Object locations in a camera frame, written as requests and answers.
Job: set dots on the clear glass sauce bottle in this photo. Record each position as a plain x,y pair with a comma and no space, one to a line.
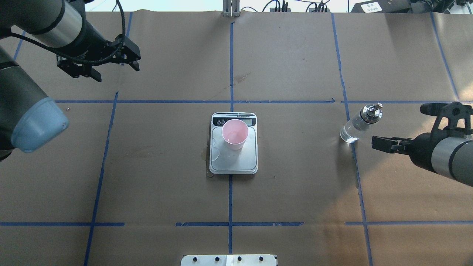
357,126

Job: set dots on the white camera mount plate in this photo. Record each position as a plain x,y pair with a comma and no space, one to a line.
230,260

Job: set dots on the aluminium frame post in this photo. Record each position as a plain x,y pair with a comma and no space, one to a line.
231,8

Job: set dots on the black power strip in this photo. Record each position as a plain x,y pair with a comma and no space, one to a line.
310,8

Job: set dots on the pink plastic cup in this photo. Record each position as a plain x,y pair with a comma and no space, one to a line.
235,133

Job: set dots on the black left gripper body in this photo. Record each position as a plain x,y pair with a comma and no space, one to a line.
93,43

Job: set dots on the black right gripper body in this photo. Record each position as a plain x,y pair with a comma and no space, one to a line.
422,149

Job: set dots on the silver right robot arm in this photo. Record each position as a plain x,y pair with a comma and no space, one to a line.
446,150

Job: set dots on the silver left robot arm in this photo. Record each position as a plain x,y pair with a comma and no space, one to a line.
29,117

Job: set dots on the silver digital kitchen scale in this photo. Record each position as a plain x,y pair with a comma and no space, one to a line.
225,160

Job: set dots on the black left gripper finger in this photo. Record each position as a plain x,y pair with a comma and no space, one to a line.
75,70
133,63

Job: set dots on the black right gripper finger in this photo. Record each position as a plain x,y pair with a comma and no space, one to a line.
394,145
451,119

